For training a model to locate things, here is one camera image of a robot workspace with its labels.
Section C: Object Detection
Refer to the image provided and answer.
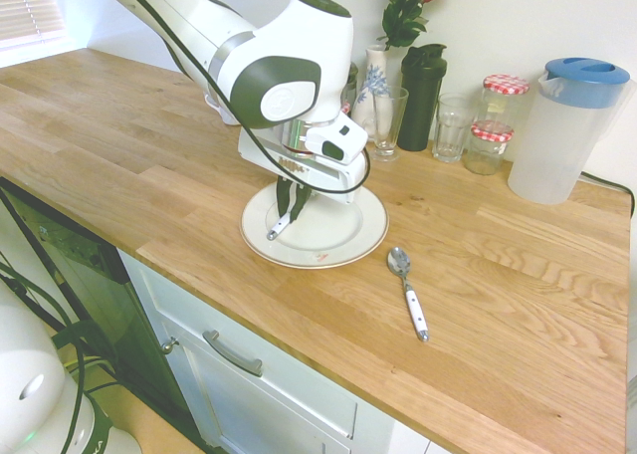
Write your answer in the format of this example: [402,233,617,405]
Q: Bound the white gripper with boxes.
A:
[237,124,372,224]

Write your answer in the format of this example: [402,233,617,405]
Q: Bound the white plate with gold rim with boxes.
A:
[240,180,390,271]

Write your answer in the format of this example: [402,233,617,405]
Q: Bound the tall footed latte glass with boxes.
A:
[370,85,410,163]

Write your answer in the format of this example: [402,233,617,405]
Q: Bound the white ceramic vase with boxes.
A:
[350,44,390,134]

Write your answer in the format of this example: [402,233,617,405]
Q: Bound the black shaker bottle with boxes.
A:
[397,43,448,152]

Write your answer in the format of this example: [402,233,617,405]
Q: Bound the clear glass tumbler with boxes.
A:
[431,92,474,164]

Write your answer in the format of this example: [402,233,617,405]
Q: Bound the red roses with leaves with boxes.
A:
[376,0,459,52]

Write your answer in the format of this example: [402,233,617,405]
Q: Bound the dark glass appliance door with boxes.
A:
[0,174,200,445]

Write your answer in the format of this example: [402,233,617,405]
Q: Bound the large glass jar checked lid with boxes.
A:
[480,74,531,137]

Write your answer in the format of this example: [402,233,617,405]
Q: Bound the frosted plastic pitcher with spout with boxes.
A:
[507,57,632,206]

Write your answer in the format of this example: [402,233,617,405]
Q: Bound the white window blind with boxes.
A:
[0,0,69,53]

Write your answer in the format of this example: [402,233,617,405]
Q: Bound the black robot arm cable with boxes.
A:
[109,0,373,195]

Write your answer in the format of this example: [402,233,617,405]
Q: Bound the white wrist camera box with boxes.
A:
[305,113,370,167]

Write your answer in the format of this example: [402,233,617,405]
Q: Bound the spoon with white handle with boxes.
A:
[386,246,431,343]

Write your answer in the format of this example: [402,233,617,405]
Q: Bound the metal drawer handle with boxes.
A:
[202,330,264,377]

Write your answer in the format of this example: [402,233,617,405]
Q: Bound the white cabinet drawer with handle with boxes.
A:
[116,247,434,454]

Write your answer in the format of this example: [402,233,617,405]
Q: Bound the black base cable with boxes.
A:
[0,259,118,454]

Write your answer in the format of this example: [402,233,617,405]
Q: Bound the black power cable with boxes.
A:
[579,170,636,199]

